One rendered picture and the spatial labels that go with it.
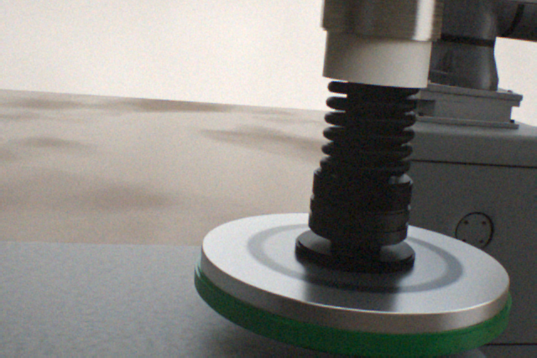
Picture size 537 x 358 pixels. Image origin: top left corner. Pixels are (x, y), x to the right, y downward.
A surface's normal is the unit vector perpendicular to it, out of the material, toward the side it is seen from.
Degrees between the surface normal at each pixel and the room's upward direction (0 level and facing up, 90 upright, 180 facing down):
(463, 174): 90
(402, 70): 90
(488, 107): 90
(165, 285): 0
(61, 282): 0
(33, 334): 0
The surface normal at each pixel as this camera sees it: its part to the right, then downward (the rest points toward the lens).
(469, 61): 0.09, -0.12
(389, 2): 0.00, 0.18
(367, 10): -0.37, 0.14
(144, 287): 0.09, -0.98
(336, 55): -0.83, 0.03
